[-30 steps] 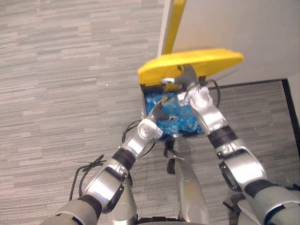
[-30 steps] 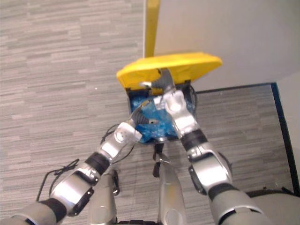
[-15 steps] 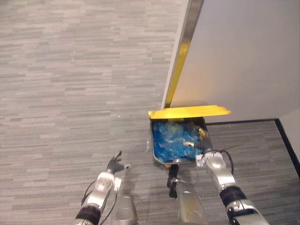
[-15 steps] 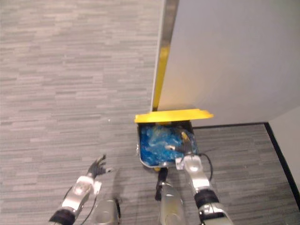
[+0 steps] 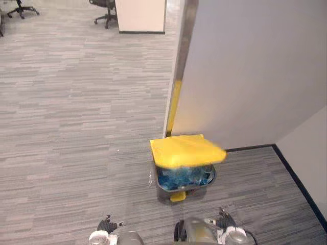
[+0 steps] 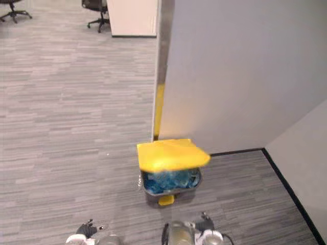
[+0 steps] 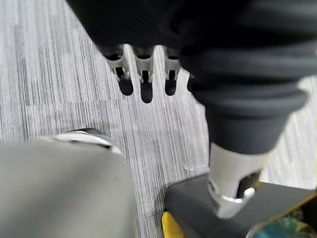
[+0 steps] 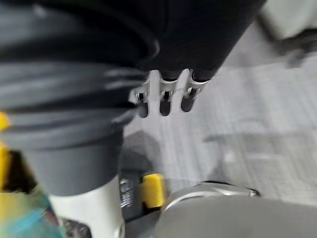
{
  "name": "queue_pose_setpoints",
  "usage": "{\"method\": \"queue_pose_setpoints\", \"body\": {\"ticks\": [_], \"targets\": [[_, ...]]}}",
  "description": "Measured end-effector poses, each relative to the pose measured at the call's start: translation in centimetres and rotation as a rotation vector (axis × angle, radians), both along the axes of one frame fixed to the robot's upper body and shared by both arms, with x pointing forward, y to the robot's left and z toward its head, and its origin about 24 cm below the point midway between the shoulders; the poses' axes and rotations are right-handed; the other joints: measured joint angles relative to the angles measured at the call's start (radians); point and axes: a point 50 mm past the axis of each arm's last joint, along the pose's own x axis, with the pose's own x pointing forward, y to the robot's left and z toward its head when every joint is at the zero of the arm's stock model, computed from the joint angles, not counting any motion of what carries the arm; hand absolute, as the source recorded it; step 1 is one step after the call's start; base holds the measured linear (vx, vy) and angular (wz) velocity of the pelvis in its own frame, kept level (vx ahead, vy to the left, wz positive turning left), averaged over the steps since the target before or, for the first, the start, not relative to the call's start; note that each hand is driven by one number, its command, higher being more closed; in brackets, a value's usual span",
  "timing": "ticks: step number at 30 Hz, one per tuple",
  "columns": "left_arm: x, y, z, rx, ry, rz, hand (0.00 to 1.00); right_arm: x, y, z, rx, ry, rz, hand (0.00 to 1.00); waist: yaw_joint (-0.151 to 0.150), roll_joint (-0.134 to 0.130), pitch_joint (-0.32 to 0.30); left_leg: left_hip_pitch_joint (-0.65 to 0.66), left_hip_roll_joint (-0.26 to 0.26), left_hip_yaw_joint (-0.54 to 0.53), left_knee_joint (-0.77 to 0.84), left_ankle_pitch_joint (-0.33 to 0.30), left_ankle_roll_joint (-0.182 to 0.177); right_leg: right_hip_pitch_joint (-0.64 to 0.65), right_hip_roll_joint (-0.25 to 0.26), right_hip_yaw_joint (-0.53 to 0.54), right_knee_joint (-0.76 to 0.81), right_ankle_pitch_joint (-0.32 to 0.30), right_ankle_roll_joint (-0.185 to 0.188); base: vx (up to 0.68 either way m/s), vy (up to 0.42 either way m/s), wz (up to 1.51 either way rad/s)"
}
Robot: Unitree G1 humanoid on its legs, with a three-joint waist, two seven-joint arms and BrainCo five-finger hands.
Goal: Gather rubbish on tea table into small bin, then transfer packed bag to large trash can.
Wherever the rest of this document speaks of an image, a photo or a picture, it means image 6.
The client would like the black office chair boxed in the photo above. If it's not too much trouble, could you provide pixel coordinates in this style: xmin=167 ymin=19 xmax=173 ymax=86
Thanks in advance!
xmin=81 ymin=0 xmax=111 ymax=34
xmin=0 ymin=0 xmax=33 ymax=25

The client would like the white cabinet with black base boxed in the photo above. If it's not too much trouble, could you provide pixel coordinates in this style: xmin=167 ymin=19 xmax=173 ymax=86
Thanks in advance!
xmin=106 ymin=0 xmax=158 ymax=39

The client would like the blue plastic trash bag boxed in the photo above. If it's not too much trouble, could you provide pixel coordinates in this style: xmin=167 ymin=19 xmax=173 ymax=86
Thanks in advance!
xmin=143 ymin=168 xmax=201 ymax=193

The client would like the metal wall corner strip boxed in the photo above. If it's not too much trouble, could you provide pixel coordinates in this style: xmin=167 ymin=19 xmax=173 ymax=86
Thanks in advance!
xmin=152 ymin=0 xmax=175 ymax=142

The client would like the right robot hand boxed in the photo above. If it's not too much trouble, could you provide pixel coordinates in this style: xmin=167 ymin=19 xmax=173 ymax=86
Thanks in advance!
xmin=195 ymin=211 xmax=215 ymax=232

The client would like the yellow foot pedal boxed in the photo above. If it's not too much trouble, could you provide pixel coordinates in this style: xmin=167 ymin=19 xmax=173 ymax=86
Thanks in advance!
xmin=158 ymin=195 xmax=175 ymax=206

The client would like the yellow trash can lid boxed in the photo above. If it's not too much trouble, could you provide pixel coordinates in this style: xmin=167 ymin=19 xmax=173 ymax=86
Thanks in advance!
xmin=136 ymin=138 xmax=212 ymax=173

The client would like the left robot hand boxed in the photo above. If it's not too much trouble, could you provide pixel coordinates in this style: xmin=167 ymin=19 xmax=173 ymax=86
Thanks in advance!
xmin=75 ymin=218 xmax=105 ymax=237

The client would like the grey pedal trash can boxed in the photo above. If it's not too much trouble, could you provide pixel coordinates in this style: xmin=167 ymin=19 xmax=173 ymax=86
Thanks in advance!
xmin=136 ymin=138 xmax=212 ymax=206

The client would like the black skirting board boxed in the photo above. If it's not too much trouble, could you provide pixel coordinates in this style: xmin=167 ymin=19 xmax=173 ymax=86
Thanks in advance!
xmin=209 ymin=147 xmax=327 ymax=245

